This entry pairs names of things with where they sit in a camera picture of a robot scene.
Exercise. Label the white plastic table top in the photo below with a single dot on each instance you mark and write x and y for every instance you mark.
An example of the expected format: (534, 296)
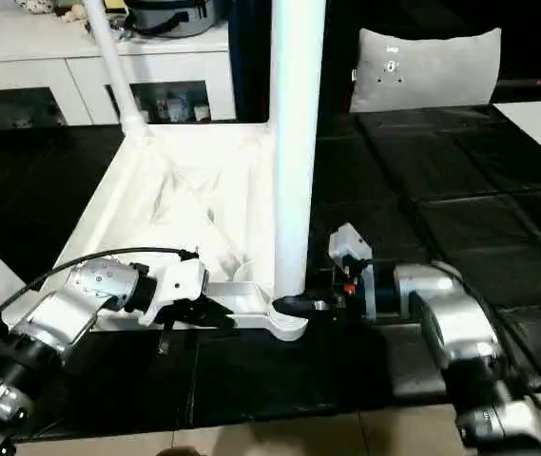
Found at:
(184, 190)

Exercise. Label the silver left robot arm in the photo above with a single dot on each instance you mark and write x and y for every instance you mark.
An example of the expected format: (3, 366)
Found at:
(70, 309)

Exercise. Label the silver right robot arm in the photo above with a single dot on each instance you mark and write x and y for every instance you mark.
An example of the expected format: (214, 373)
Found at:
(451, 323)

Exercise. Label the black work mat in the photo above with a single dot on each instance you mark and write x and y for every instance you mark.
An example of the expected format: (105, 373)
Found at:
(460, 199)

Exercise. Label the grey pillow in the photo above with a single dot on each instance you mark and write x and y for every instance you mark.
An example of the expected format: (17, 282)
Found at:
(427, 66)

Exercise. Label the white cabinet with glass doors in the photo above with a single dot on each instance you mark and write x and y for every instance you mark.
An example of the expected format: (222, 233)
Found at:
(23, 66)

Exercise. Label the grey black bag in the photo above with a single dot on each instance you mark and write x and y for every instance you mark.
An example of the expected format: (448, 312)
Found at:
(170, 14)

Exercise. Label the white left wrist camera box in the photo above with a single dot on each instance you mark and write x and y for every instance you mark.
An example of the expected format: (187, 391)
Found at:
(180, 280)

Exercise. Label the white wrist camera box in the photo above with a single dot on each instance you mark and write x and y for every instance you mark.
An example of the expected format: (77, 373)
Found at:
(180, 280)
(354, 247)

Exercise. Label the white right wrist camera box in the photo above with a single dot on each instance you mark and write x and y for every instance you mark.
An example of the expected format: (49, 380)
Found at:
(354, 247)

